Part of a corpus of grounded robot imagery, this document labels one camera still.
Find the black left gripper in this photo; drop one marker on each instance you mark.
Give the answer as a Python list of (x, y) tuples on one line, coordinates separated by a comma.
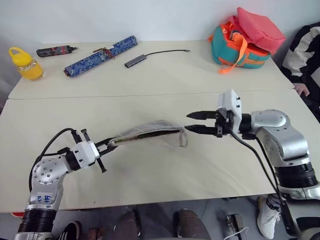
[(102, 165)]

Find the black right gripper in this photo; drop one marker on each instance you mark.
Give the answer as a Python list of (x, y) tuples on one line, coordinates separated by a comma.
[(223, 125)]

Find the grey plaid zipper pouch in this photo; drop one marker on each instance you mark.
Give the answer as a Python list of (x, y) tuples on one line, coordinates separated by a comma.
[(155, 125)]

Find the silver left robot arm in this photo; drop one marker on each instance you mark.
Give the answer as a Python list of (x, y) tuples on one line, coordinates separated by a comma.
[(46, 172)]

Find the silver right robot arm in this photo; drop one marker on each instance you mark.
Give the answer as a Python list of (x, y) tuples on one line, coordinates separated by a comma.
[(275, 120)]

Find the bystander bare hand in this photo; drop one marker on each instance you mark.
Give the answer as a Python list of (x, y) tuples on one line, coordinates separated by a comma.
[(302, 89)]

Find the teal orange backpack pink flap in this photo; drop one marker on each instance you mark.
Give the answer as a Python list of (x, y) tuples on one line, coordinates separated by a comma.
[(232, 47)]

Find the dark rounded knee shape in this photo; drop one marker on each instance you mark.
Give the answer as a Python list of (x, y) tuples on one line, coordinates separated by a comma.
[(128, 226), (192, 225)]

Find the blue patterned folded umbrella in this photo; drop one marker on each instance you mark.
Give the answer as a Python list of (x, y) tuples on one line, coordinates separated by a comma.
[(100, 56)]

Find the black shoe with white stripes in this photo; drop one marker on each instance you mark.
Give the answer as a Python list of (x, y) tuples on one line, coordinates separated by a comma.
[(71, 231)]

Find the black red electric screwdriver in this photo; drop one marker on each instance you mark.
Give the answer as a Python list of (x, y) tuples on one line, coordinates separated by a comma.
[(53, 51)]

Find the yellow-lidded jar of orange liquid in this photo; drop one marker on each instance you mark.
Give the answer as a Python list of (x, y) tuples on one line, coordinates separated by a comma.
[(28, 67)]

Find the red object under table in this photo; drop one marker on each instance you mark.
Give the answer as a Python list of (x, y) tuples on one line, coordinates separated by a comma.
[(18, 214)]

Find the white sneaker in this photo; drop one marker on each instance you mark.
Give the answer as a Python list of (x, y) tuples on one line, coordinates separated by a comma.
[(267, 217)]

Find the person in black white jacket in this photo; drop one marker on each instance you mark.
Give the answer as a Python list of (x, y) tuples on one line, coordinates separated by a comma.
[(305, 55)]

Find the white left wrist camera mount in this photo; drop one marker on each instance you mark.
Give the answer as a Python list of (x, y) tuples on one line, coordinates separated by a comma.
[(85, 152)]

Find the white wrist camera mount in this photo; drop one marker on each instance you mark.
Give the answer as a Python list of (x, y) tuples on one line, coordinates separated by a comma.
[(230, 101), (85, 152)]

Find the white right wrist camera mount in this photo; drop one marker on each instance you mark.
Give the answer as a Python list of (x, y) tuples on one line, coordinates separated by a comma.
[(230, 101)]

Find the grey metal bracket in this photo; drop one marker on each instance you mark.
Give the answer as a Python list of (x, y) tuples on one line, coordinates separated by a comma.
[(236, 223)]

